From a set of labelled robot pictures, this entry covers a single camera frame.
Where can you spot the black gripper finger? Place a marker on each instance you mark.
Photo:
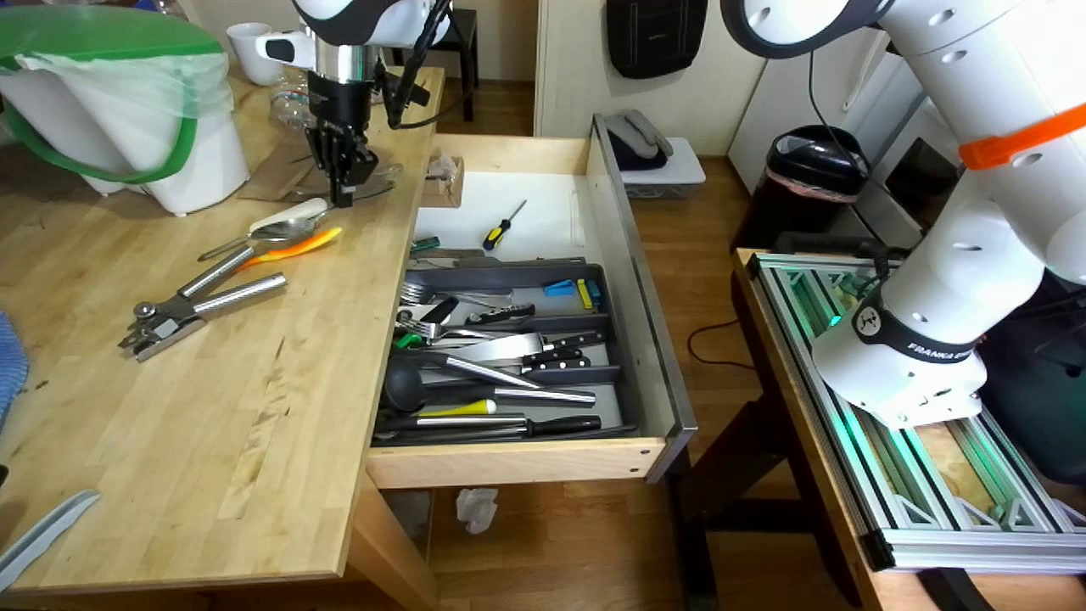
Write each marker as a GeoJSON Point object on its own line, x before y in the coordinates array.
{"type": "Point", "coordinates": [359, 158]}
{"type": "Point", "coordinates": [334, 163]}

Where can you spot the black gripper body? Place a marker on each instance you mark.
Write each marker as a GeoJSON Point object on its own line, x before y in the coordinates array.
{"type": "Point", "coordinates": [341, 102]}

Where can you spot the silver spoon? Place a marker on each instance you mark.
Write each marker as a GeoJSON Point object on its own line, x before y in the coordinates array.
{"type": "Point", "coordinates": [274, 232]}

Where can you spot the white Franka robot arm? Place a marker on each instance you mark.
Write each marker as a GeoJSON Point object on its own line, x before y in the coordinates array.
{"type": "Point", "coordinates": [961, 282]}

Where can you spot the wooden drawer with grey front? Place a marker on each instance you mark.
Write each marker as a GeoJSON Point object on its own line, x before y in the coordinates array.
{"type": "Point", "coordinates": [509, 462]}

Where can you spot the small clear glass jar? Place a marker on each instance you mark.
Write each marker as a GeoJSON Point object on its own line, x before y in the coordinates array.
{"type": "Point", "coordinates": [288, 115]}

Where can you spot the small clear plastic box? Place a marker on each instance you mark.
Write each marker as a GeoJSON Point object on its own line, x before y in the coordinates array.
{"type": "Point", "coordinates": [443, 182]}

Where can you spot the white mug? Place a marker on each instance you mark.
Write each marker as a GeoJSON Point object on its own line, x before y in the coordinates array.
{"type": "Point", "coordinates": [247, 56]}

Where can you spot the black stool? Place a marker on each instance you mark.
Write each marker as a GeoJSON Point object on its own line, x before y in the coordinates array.
{"type": "Point", "coordinates": [466, 71]}

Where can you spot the yellow black screwdriver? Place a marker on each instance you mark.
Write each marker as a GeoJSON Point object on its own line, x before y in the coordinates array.
{"type": "Point", "coordinates": [497, 232]}

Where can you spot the white bucket with green bag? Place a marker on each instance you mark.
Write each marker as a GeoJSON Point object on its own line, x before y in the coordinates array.
{"type": "Point", "coordinates": [113, 115]}

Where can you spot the wide blade kitchen knife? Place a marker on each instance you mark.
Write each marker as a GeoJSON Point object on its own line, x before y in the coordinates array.
{"type": "Point", "coordinates": [497, 347]}

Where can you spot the black ladle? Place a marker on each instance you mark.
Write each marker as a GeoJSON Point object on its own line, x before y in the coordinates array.
{"type": "Point", "coordinates": [401, 392]}

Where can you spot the small blue utensil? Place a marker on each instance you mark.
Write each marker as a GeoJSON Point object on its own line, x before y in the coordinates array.
{"type": "Point", "coordinates": [561, 289]}

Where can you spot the small yellow utensil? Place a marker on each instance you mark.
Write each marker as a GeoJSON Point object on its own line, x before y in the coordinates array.
{"type": "Point", "coordinates": [583, 292]}

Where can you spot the dark grey pouch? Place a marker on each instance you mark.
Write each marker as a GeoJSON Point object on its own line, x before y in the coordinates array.
{"type": "Point", "coordinates": [635, 137]}

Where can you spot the white flat platform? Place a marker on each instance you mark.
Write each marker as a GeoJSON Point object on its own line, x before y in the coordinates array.
{"type": "Point", "coordinates": [683, 172]}

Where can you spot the grey cutlery organizer tray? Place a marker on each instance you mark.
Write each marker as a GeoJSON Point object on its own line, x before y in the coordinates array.
{"type": "Point", "coordinates": [608, 378]}

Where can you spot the white crumpled plastic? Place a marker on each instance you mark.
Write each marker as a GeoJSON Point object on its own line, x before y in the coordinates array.
{"type": "Point", "coordinates": [477, 512]}

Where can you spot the blue cloth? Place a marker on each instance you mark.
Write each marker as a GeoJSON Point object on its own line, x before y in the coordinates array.
{"type": "Point", "coordinates": [6, 367]}

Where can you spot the black trash bin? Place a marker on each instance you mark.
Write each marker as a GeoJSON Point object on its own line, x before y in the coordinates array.
{"type": "Point", "coordinates": [810, 172]}

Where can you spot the grey flat tool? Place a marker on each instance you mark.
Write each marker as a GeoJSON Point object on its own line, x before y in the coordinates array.
{"type": "Point", "coordinates": [46, 533]}

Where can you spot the black wall speaker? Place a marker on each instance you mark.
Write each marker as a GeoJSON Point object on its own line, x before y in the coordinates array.
{"type": "Point", "coordinates": [651, 36]}

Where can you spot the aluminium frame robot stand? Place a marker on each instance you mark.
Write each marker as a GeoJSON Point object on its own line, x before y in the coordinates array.
{"type": "Point", "coordinates": [936, 496]}

